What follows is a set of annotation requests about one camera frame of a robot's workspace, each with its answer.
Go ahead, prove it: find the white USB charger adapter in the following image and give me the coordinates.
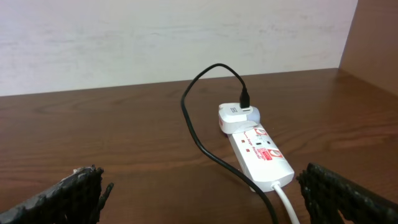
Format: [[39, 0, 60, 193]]
[[218, 103, 261, 134]]

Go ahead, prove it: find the white power strip cord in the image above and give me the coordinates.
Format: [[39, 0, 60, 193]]
[[272, 183, 301, 224]]

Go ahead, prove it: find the wooden side panel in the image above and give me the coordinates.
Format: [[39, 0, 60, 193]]
[[339, 0, 397, 95]]

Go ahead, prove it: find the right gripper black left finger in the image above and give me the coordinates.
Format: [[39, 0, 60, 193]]
[[1, 165, 114, 224]]

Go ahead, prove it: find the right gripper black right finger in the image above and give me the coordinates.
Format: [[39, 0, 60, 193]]
[[297, 163, 397, 224]]

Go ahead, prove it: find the white power strip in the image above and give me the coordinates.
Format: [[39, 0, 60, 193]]
[[228, 124, 294, 192]]

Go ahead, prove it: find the black USB charging cable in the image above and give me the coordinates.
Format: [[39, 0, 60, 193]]
[[180, 63, 280, 224]]

